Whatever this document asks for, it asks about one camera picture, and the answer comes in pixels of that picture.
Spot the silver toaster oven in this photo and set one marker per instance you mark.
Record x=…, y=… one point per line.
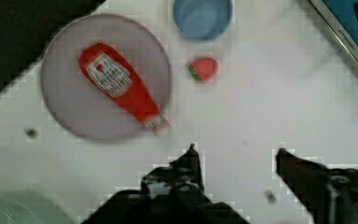
x=341, y=18

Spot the blue bowl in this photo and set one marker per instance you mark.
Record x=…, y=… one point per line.
x=202, y=20

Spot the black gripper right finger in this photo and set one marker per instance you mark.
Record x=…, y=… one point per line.
x=329, y=195

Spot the grey round plate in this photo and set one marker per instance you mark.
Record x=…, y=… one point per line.
x=75, y=102

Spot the red plush strawberry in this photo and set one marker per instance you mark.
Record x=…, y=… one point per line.
x=203, y=69

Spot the green perforated colander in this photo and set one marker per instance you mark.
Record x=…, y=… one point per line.
x=30, y=208

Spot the red plush ketchup bottle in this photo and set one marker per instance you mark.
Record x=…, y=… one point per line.
x=114, y=76

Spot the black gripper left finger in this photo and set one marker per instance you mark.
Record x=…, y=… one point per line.
x=168, y=195

